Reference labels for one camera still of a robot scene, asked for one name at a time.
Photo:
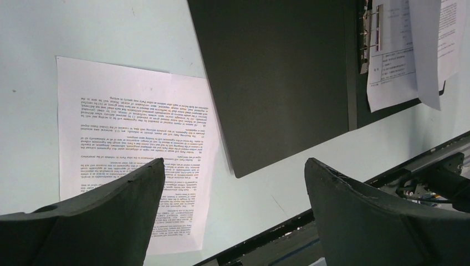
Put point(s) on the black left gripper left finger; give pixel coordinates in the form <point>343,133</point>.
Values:
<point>109,225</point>

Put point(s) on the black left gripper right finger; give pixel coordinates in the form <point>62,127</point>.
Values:
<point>361,225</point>

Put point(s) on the white text-printed paper sheet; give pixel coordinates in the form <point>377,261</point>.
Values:
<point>114,119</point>

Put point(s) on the white table-printed paper sheet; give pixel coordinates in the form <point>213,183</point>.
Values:
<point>391,77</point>

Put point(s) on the red and black folder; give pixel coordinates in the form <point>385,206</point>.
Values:
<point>284,75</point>

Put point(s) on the white blank-backed paper sheet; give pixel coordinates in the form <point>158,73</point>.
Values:
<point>437,34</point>

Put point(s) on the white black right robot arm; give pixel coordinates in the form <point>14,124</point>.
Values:
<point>438,184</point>

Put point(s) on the metal folder clip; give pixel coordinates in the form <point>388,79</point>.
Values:
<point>367,36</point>

